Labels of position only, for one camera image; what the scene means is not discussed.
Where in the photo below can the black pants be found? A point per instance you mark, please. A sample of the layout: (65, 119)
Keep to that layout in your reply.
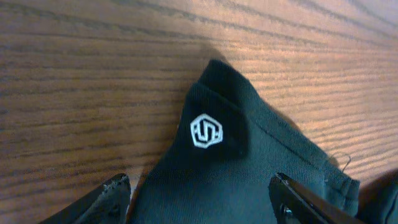
(228, 146)

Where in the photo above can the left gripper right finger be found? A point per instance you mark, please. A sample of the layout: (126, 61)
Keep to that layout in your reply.
(293, 203)

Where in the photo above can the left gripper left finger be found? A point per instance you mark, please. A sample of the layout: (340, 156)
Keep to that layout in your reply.
(106, 204)

